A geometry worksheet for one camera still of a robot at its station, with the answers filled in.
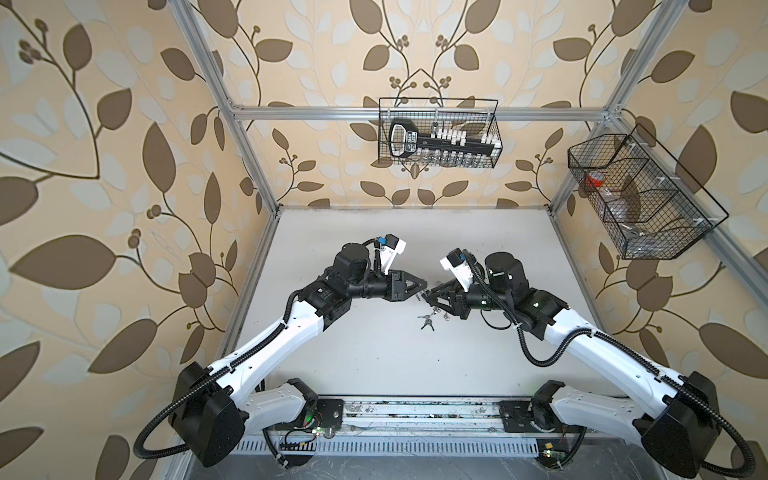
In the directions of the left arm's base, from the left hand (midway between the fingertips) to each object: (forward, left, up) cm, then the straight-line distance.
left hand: (425, 284), depth 67 cm
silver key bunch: (+4, -3, -28) cm, 28 cm away
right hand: (0, -2, -5) cm, 6 cm away
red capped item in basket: (+37, -52, +2) cm, 63 cm away
